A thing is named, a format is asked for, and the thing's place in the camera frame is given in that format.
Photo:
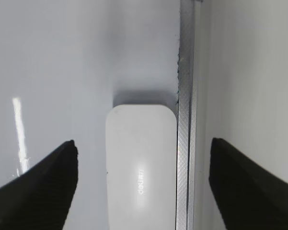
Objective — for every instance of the white rectangular board eraser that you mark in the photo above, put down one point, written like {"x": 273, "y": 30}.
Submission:
{"x": 141, "y": 161}

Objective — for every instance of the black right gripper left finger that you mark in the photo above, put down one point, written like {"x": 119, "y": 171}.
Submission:
{"x": 40, "y": 199}

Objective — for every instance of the white magnetic whiteboard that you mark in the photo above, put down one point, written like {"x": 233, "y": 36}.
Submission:
{"x": 64, "y": 64}

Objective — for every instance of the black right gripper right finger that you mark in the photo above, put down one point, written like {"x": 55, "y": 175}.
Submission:
{"x": 248, "y": 196}

